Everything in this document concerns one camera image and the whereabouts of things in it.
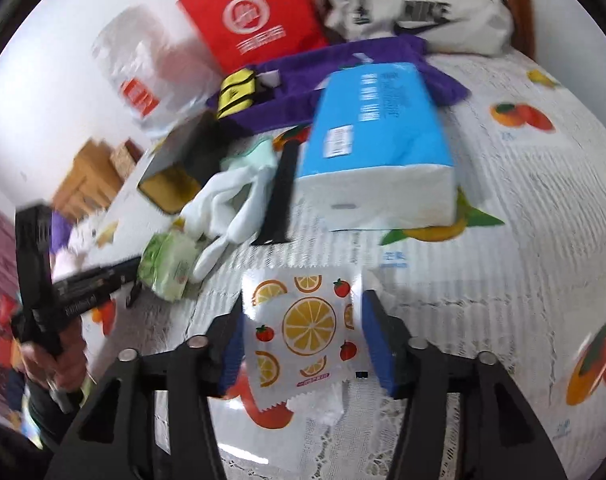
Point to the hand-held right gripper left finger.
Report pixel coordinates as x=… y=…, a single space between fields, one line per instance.
x=230 y=375

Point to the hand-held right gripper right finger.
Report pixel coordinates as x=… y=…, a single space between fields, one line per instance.
x=378 y=345

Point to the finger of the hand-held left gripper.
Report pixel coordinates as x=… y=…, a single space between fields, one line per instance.
x=115 y=277

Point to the green wet wipes pack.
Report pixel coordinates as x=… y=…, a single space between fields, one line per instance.
x=168 y=265

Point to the fruit print packet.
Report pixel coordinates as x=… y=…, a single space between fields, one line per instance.
x=308 y=330

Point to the yellow mesh pouch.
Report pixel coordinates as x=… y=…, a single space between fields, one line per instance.
x=235 y=92

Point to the person's left hand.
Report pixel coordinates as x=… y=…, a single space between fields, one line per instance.
x=70 y=365

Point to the purple plush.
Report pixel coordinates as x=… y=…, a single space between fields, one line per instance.
x=60 y=232

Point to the wooden nightstand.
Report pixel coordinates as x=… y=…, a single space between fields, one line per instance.
x=88 y=180

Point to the white gloves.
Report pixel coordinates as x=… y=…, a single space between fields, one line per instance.
x=228 y=200

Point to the dark tea box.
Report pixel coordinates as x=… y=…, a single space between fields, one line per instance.
x=183 y=150

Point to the fruit print tablecloth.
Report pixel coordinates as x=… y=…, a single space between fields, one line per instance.
x=508 y=240

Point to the black flat bar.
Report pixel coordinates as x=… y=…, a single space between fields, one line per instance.
x=280 y=195

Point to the mint green cloth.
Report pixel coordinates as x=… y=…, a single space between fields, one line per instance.
x=255 y=157

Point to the white plastic shopping bag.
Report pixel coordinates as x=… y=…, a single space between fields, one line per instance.
x=133 y=60

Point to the blue tissue pack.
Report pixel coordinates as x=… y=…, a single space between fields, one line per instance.
x=378 y=125

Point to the purple towel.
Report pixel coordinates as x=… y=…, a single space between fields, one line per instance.
x=303 y=80

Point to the grey fabric pouch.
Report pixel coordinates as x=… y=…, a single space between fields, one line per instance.
x=463 y=30

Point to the red paper bag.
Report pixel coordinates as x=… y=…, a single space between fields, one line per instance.
x=293 y=0

